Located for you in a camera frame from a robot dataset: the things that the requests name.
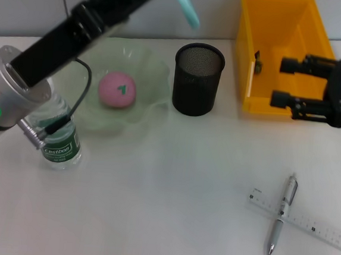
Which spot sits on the pink peach toy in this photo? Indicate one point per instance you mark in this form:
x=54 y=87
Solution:
x=113 y=95

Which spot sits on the blue scissors with cap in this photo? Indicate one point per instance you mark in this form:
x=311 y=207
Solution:
x=187 y=6

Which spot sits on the clear water bottle green label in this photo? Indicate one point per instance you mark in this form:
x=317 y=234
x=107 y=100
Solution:
x=62 y=154

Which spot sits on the clear plastic ruler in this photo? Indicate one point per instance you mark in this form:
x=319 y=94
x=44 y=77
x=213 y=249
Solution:
x=322 y=233

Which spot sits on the yellow plastic storage bin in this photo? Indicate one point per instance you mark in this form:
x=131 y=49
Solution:
x=286 y=33

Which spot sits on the black mesh pen cup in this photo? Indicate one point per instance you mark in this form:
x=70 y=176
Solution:
x=196 y=91

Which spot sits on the silver ballpoint pen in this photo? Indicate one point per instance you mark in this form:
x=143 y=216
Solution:
x=276 y=232

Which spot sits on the green plastic wrapper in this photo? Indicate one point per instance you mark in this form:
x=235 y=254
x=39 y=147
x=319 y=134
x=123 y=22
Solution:
x=259 y=66

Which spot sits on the green glass fruit plate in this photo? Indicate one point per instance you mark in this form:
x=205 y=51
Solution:
x=150 y=81

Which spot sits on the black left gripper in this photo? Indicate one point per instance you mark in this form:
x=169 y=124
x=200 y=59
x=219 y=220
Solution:
x=61 y=43

